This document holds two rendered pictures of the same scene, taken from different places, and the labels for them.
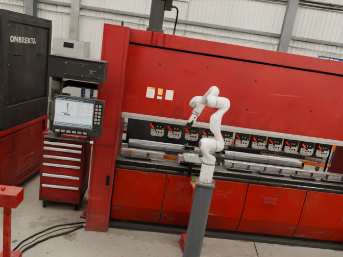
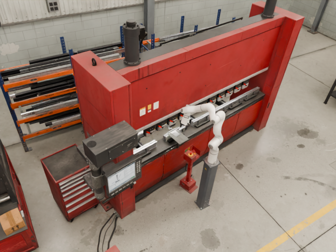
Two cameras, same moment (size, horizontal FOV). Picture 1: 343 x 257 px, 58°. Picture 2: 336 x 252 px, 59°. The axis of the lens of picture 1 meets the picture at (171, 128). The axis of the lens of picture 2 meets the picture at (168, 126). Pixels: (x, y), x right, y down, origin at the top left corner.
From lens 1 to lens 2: 2.70 m
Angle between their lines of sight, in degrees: 42
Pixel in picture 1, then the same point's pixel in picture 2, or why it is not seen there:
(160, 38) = (145, 70)
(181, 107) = (165, 108)
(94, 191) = (123, 197)
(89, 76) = (127, 148)
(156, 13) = (135, 48)
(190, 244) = (206, 194)
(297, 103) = (233, 64)
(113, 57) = (121, 111)
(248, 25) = not seen: outside the picture
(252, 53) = (208, 47)
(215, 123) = (219, 131)
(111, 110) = not seen: hidden behind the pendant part
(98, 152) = not seen: hidden behind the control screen
